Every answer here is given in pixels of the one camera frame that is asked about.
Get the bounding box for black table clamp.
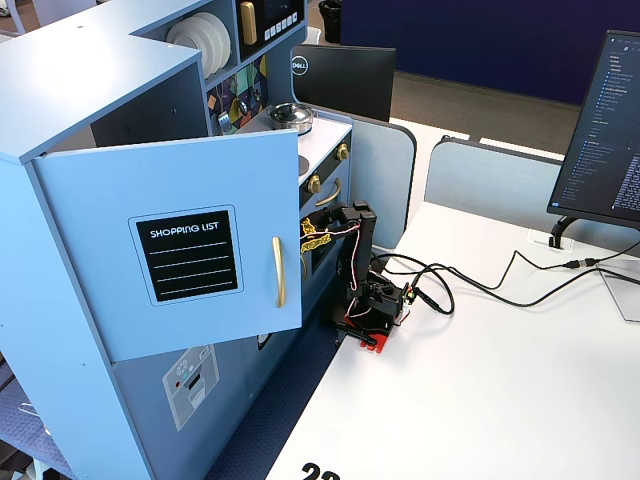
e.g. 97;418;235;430
336;321;379;347

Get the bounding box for gray flat stand plate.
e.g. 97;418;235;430
598;268;640;323

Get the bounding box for white toy plate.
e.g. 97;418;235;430
166;18;215;81
180;13;225;77
193;10;233;71

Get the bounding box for blue shopping list cabinet door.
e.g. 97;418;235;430
30;127;305;364

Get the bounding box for red white arm wires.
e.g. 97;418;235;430
327;222;375;320

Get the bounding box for gold oven handle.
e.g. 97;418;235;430
314;177;345;209

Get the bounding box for black Dell monitor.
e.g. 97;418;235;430
290;43;398;124

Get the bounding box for black monitor showing code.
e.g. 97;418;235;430
546;29;640;227

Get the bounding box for black trash bin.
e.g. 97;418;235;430
319;0;344;44

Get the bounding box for gold microwave handle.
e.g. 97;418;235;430
239;0;259;47

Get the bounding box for gold cabinet door handle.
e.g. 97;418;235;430
270;235;288;309

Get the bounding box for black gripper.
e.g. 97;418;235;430
312;202;354;230

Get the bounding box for blue gray desk divider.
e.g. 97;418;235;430
311;106;419;252
423;135;567;219

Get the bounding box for black power cable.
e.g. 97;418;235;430
413;263;640;310

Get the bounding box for black usb cable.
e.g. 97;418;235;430
372;248;640;317

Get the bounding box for blue toy kitchen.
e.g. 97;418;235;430
0;0;354;480

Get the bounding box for red robot base plate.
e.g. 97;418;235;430
358;308;414;356

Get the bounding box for gray toy pot with lid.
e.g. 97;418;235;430
265;101;317;137

